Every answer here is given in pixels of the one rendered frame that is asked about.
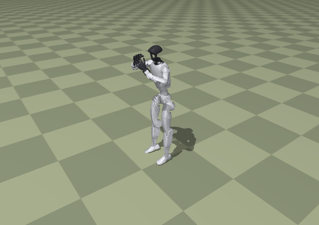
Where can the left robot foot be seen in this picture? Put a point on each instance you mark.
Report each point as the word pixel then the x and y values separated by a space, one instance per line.
pixel 163 159

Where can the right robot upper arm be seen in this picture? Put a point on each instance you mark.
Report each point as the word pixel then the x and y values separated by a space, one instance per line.
pixel 148 64

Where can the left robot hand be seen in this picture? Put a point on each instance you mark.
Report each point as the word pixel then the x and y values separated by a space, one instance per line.
pixel 141 65

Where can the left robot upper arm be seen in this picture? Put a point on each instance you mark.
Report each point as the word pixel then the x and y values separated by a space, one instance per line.
pixel 165 73

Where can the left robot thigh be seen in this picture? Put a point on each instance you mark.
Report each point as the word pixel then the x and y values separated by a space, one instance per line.
pixel 166 115

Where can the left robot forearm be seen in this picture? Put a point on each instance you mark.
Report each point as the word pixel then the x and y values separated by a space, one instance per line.
pixel 154 78

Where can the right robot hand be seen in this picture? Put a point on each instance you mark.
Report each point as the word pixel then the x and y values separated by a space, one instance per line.
pixel 137 56

